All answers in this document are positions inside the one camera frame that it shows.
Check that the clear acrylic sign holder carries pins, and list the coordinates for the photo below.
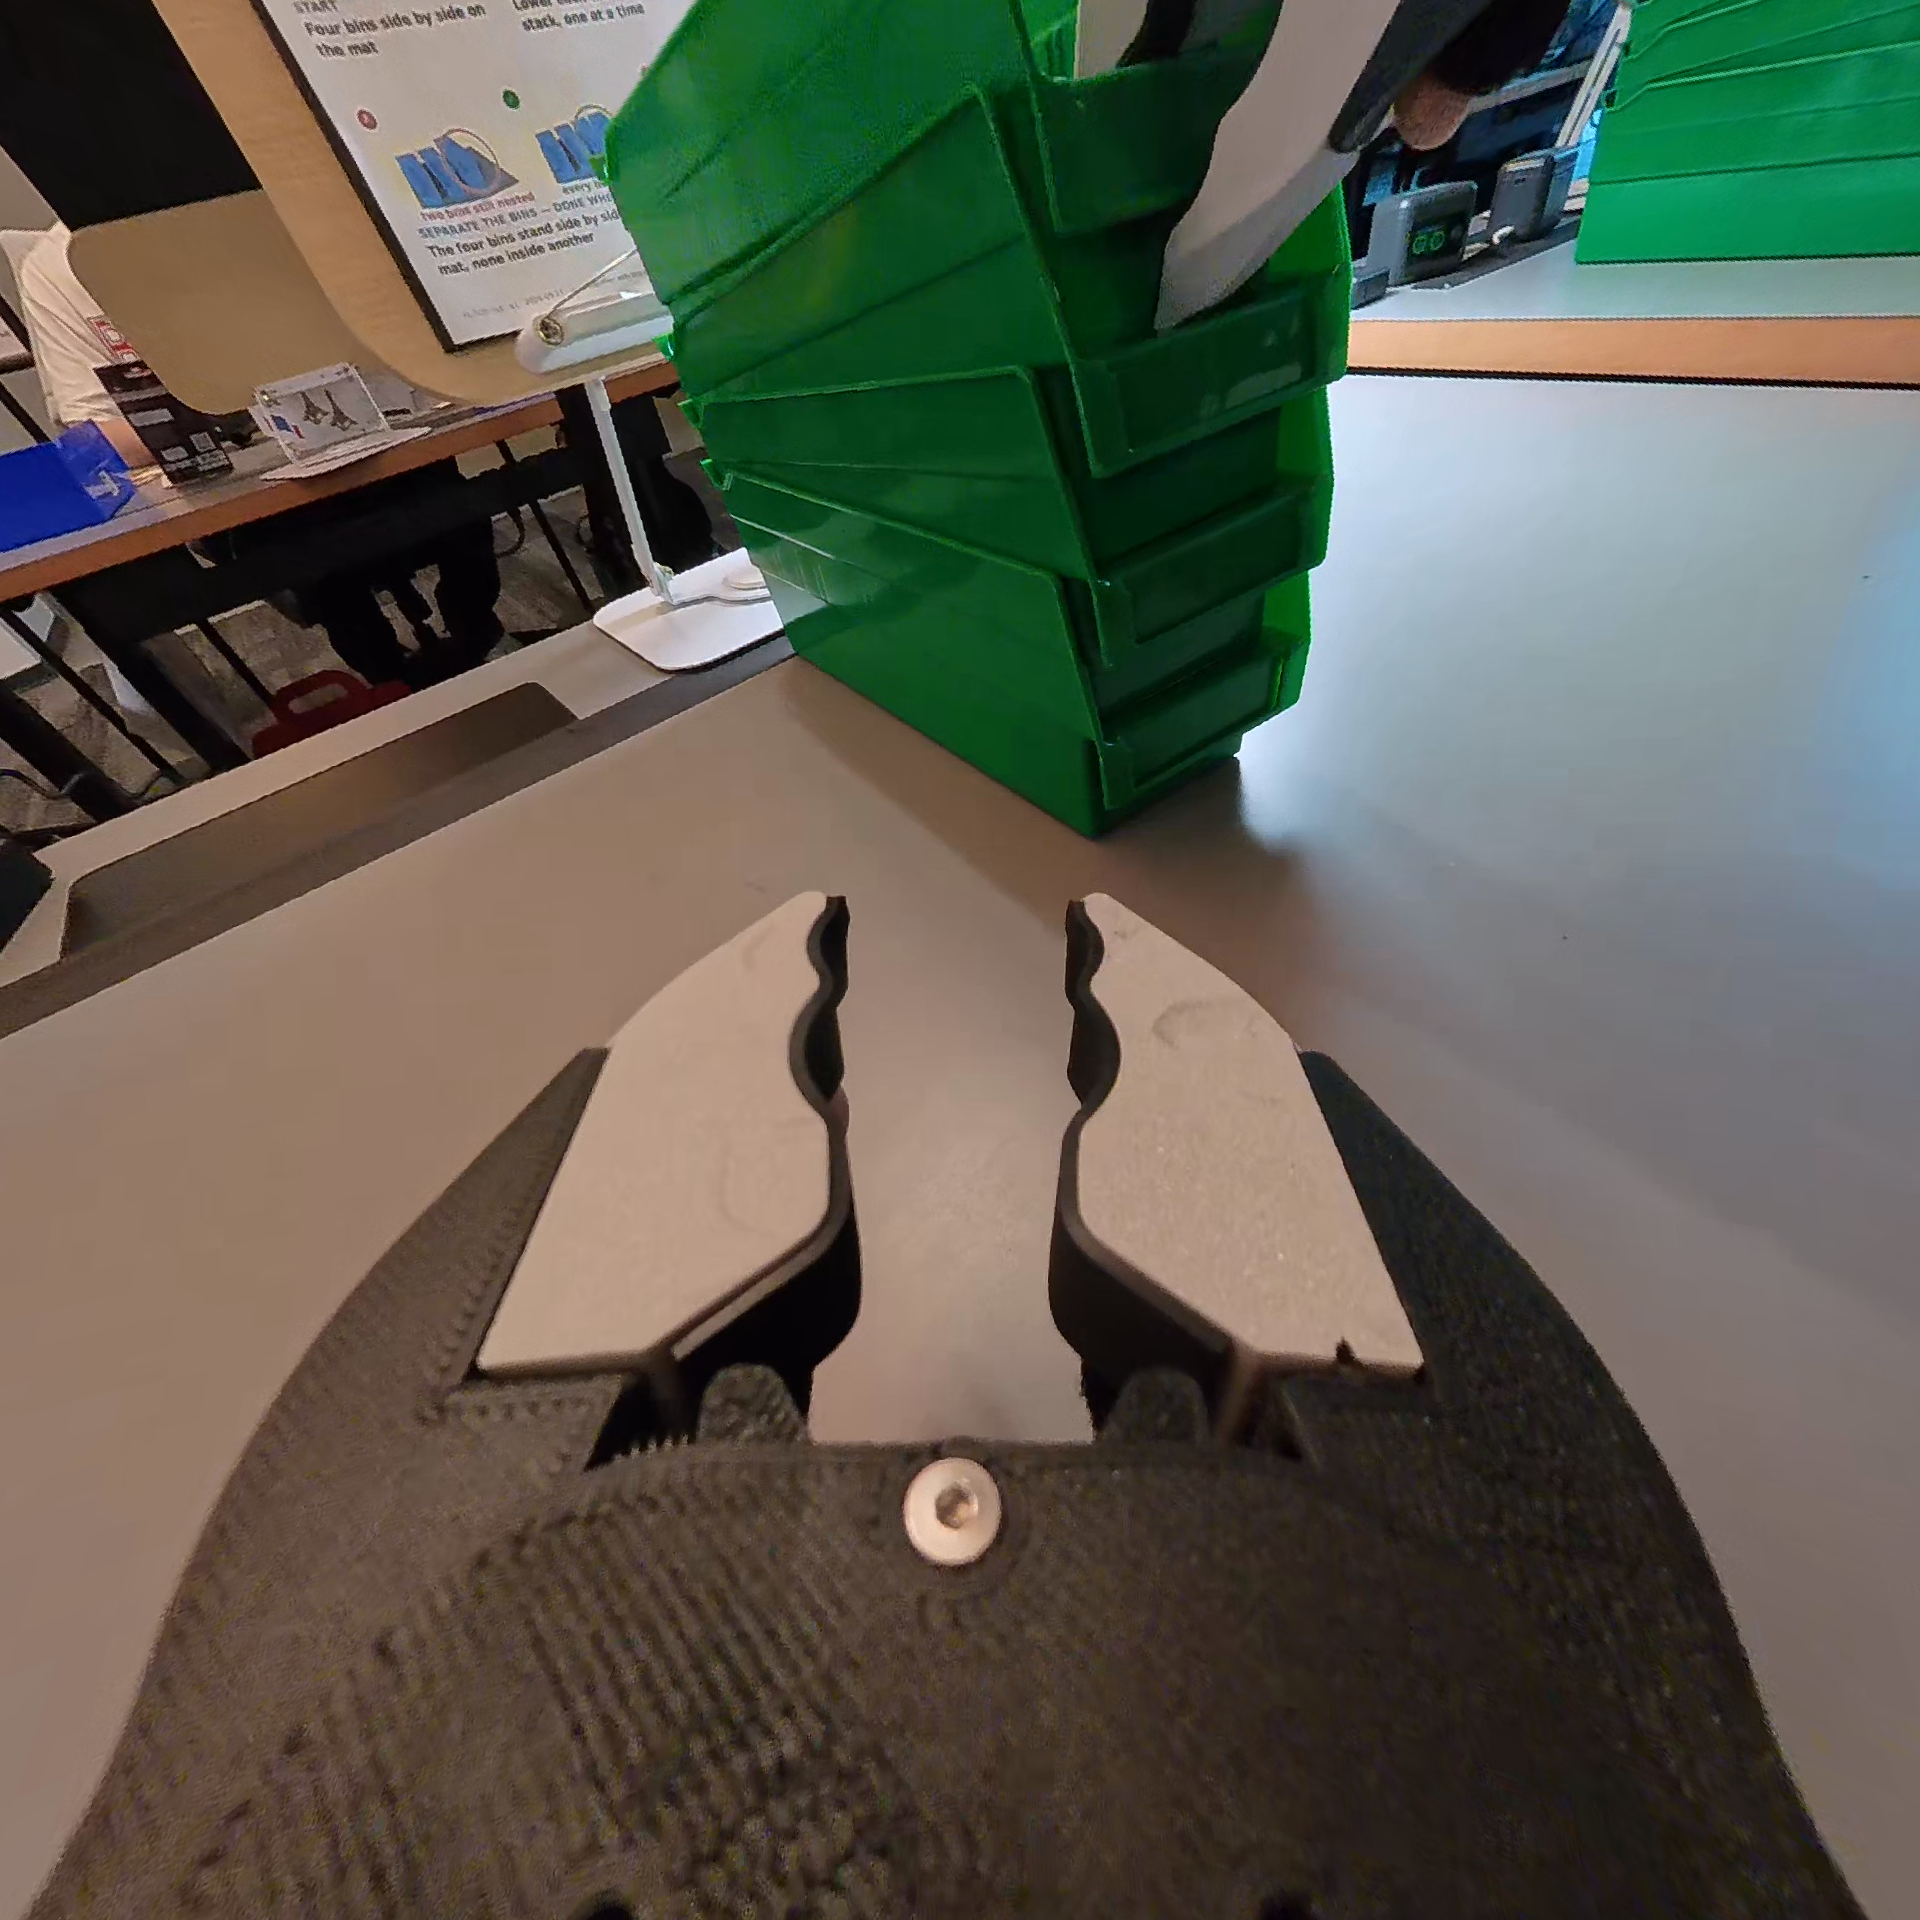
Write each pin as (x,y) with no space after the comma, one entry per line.
(323,412)

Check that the grey device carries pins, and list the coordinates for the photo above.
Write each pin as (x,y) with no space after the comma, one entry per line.
(1531,195)
(1425,232)

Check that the green plastic bin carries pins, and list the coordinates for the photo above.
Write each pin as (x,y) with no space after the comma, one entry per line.
(780,120)
(930,690)
(901,465)
(870,301)

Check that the white board stand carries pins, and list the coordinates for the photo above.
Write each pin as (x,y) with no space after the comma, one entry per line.
(690,631)

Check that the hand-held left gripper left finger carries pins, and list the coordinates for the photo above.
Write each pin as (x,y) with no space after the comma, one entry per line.
(674,1201)

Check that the white instruction sheet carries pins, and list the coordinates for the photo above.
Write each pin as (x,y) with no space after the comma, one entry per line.
(450,91)

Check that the blue plastic bin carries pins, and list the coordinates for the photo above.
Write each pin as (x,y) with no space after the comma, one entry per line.
(60,495)

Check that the red bag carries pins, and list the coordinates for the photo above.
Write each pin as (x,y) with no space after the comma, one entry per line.
(323,704)

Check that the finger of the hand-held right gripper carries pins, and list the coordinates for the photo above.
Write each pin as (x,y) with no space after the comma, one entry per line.
(1274,150)
(1124,30)

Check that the black printed card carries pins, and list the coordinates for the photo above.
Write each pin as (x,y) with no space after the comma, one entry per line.
(150,420)

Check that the brown wooden table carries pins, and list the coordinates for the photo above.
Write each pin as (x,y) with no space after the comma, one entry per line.
(225,502)

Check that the stack of green bins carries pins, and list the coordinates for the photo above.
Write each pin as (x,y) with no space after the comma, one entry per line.
(1754,180)

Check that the wood-edged white table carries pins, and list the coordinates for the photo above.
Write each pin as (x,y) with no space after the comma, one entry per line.
(1621,353)

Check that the clear page holder bar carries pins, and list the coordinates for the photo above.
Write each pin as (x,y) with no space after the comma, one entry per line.
(585,323)

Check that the black box device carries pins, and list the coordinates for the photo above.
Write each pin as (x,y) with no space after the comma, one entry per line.
(18,901)

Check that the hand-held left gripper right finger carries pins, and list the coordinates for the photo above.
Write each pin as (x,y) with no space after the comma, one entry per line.
(1245,1201)

